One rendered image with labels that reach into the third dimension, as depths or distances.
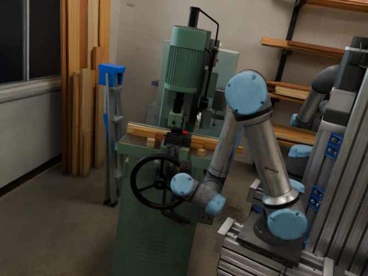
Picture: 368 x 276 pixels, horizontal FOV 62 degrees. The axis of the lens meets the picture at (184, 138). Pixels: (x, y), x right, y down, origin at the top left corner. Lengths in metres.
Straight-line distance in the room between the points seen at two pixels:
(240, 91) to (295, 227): 0.44
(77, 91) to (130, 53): 1.43
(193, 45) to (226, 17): 2.37
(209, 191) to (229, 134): 0.21
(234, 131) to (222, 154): 0.09
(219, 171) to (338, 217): 0.50
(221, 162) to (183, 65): 0.62
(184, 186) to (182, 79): 0.69
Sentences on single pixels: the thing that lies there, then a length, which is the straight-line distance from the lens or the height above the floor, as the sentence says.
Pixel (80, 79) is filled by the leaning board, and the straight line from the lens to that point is 2.91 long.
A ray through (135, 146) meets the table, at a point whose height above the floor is 0.90.
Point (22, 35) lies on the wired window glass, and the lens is 2.82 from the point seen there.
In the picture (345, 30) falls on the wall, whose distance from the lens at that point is 4.00.
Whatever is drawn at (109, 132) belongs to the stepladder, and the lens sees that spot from 2.48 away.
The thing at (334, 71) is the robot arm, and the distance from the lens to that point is 1.54.
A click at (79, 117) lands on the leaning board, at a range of 3.01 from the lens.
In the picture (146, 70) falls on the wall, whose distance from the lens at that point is 4.09.
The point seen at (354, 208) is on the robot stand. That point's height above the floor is 0.98.
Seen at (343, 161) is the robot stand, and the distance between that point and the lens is 1.26.
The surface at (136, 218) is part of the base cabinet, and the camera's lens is 1.78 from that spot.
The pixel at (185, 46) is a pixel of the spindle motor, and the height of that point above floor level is 1.42.
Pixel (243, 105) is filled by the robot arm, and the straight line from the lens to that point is 0.88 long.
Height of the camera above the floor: 1.48
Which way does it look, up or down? 19 degrees down
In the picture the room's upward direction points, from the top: 10 degrees clockwise
